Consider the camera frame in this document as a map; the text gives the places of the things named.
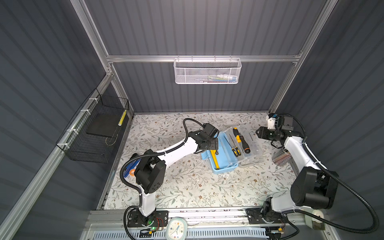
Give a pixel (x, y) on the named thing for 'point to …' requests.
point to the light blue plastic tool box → (238, 147)
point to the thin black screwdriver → (235, 153)
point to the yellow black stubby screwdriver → (236, 133)
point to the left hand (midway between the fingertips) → (212, 144)
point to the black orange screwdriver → (246, 147)
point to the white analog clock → (177, 229)
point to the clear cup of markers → (280, 157)
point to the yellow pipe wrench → (213, 153)
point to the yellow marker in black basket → (121, 119)
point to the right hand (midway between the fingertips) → (263, 132)
